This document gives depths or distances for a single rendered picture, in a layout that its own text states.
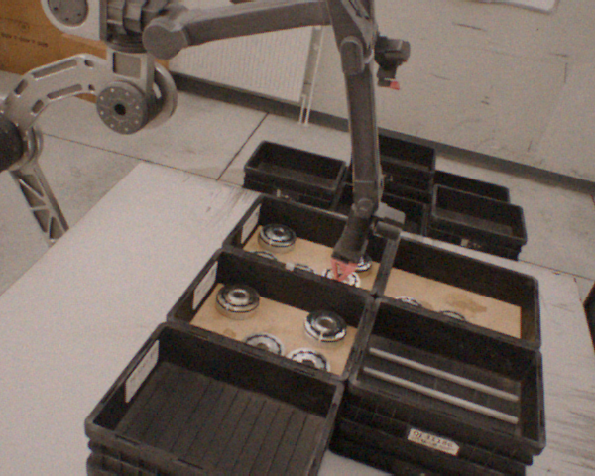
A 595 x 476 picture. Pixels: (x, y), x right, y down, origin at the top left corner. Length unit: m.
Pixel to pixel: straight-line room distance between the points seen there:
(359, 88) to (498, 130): 3.36
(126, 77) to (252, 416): 0.91
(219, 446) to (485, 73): 3.58
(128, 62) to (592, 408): 1.50
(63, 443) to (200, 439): 0.31
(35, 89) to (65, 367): 0.82
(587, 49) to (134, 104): 3.34
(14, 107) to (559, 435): 1.73
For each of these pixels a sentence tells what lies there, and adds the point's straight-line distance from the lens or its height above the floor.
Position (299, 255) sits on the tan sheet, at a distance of 1.73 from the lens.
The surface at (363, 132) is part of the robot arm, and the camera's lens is 1.30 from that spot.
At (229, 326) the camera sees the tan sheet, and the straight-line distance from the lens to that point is 1.47.
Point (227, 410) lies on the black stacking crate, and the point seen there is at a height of 0.83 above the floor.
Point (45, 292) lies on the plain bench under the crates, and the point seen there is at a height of 0.70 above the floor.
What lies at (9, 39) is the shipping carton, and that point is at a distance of 4.92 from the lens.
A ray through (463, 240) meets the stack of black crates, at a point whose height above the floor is 0.52.
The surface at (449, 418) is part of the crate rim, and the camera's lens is 1.28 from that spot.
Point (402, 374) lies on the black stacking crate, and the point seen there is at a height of 0.83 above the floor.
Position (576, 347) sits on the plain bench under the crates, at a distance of 2.01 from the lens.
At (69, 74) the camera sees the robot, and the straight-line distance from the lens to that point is 1.88.
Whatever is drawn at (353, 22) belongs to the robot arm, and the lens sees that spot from 1.18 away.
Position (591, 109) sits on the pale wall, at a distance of 4.60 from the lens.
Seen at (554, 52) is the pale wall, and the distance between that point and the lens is 4.44.
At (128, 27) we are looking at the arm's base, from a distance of 1.36.
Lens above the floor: 1.83
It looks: 33 degrees down
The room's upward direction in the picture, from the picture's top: 12 degrees clockwise
